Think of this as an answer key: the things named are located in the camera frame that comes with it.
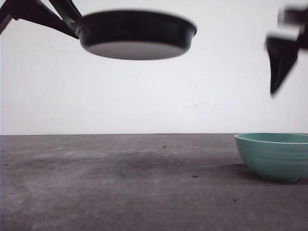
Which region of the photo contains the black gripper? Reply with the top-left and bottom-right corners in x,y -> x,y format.
265,6 -> 308,97

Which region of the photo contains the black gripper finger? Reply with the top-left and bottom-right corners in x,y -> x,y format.
49,0 -> 82,28
0,0 -> 79,39

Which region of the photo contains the black frying pan green handle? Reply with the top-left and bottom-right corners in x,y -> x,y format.
64,10 -> 197,60

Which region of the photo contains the teal ceramic bowl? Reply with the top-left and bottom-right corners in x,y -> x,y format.
235,133 -> 308,182

